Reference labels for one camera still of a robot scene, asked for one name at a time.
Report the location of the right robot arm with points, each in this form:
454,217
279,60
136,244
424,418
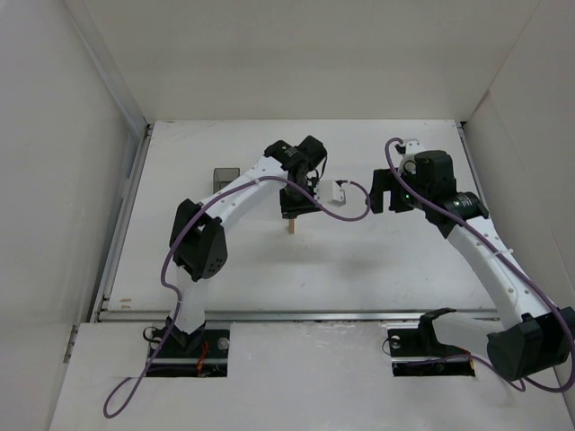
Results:
533,334

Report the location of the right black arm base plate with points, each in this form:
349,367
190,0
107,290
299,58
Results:
413,356

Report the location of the aluminium left rail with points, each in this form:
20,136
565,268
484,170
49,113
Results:
118,226

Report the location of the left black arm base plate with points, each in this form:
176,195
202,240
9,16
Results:
205,355

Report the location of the aluminium front rail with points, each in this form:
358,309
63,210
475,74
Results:
402,315

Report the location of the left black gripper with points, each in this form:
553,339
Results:
296,210

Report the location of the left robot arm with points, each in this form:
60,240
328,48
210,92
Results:
282,169

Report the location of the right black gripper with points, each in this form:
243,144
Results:
383,190

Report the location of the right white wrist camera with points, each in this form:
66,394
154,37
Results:
408,148

